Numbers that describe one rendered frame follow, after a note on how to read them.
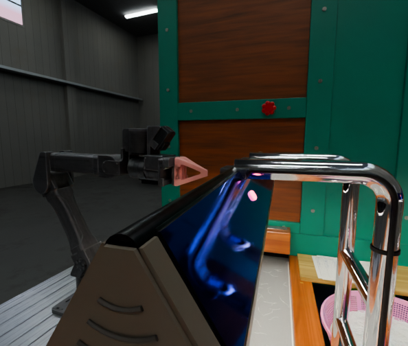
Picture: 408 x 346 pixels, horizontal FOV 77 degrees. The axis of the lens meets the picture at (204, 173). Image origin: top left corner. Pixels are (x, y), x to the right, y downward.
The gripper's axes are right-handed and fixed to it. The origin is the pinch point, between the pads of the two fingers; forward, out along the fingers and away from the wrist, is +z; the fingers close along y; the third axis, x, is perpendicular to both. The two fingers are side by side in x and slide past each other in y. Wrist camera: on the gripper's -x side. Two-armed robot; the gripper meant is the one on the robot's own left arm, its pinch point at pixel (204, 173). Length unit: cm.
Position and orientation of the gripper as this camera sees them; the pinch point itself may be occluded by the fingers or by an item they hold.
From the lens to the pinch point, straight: 59.0
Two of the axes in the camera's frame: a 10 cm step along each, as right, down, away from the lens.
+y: 3.8, -1.2, 9.2
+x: -0.2, 9.9, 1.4
